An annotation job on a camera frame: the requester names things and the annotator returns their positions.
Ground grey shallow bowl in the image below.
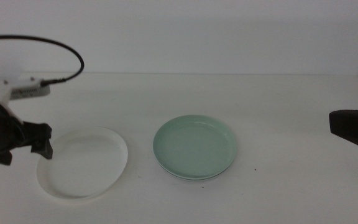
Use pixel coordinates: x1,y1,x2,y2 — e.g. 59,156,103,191
158,163,231,182

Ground white shallow bowl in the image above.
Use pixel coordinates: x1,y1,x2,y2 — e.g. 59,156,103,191
35,126,129,202

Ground green shallow bowl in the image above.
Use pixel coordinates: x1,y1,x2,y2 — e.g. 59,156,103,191
152,114,237,180

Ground black left camera cable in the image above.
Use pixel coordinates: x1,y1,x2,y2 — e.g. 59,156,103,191
0,34,85,88

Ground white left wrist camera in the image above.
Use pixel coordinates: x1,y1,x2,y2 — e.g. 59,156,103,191
0,77,52,105

